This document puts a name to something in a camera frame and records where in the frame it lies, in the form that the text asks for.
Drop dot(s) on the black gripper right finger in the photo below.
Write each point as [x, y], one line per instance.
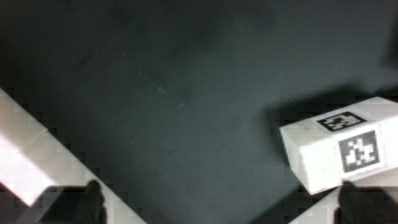
[366, 206]

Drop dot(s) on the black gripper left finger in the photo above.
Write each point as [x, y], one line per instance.
[84, 205]

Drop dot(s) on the white table leg with tag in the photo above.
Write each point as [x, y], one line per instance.
[341, 144]

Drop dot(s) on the white U-shaped fence wall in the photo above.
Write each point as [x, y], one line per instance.
[39, 165]

